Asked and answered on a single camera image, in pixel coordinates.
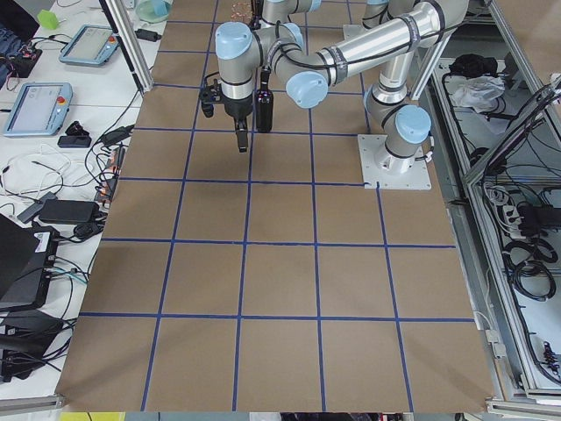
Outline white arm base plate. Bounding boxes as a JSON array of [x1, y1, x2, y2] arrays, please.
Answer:
[[358, 134, 432, 190], [343, 25, 371, 48]]

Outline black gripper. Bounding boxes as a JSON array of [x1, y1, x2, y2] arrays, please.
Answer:
[[224, 96, 253, 153]]

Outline blue teach pendant lower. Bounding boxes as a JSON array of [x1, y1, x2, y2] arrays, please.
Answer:
[[3, 82, 74, 138]]

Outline aluminium frame post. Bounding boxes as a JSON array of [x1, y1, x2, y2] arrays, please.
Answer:
[[99, 0, 153, 94]]

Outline dark wine bottle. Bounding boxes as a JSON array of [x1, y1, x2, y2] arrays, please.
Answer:
[[255, 67, 274, 133]]

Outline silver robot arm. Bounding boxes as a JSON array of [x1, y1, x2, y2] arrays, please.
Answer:
[[252, 0, 322, 26], [212, 1, 468, 153]]

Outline blue teach pendant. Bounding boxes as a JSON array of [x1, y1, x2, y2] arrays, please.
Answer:
[[3, 82, 74, 138], [59, 25, 118, 67]]

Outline blue teach pendant upper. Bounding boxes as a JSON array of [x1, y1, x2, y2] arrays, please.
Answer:
[[59, 25, 118, 67]]

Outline green cube object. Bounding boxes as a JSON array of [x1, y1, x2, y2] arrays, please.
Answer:
[[37, 9, 59, 30]]

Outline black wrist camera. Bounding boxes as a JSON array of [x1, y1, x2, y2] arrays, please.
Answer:
[[198, 72, 224, 118]]

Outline black power brick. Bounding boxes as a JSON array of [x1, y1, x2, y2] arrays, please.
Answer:
[[39, 199, 99, 225]]

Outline copper wire wine basket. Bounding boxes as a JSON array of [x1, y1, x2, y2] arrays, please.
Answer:
[[231, 0, 254, 25]]

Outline crumpled white cloth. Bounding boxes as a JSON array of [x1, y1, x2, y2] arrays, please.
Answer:
[[451, 76, 505, 113]]

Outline black laptop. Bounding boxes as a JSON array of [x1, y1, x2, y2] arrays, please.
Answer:
[[1, 216, 59, 312]]

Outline black small device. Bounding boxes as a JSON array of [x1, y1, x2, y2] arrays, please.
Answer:
[[57, 120, 92, 148]]

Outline black coiled cables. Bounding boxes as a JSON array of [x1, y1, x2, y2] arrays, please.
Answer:
[[499, 188, 561, 303]]

